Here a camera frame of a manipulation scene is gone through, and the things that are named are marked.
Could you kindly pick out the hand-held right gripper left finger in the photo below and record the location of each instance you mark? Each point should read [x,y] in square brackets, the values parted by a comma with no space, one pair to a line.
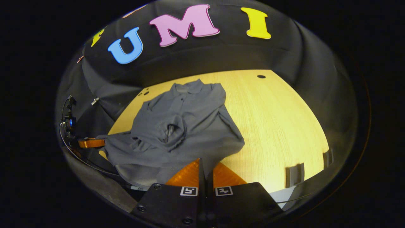
[200,205]

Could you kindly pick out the grey table edge bracket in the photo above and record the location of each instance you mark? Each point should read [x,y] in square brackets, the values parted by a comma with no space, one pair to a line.
[295,175]
[327,158]

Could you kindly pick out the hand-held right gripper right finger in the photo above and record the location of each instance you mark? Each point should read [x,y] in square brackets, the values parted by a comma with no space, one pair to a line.
[209,205]

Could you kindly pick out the copper clothes clip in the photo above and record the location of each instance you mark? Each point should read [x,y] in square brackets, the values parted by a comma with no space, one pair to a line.
[80,59]

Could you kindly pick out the white clothes clip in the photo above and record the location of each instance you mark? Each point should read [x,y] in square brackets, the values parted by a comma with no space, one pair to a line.
[95,101]

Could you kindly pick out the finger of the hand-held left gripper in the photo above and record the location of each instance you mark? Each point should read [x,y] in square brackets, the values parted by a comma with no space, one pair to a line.
[91,142]

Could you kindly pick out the black backdrop cloth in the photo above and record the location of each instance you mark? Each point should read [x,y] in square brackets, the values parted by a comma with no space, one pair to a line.
[284,53]

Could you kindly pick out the grey polo shirt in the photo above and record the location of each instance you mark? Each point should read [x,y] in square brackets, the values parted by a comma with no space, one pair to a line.
[190,126]

